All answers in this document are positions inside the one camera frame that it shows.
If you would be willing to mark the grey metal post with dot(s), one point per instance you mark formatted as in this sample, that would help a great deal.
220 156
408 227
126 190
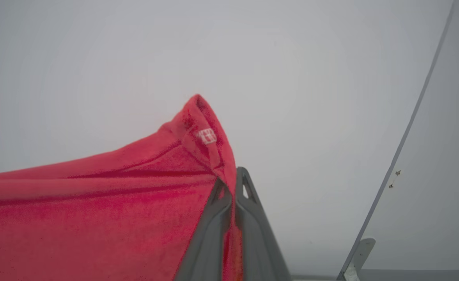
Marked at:
404 136

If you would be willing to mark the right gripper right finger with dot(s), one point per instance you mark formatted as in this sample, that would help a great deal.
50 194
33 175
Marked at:
258 242

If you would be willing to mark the red and white garment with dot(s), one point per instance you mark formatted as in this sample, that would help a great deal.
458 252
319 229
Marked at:
96 218

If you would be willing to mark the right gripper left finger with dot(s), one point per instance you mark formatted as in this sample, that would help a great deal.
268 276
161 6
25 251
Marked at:
208 242

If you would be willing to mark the grey metal post bracket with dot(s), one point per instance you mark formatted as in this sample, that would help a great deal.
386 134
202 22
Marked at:
362 251

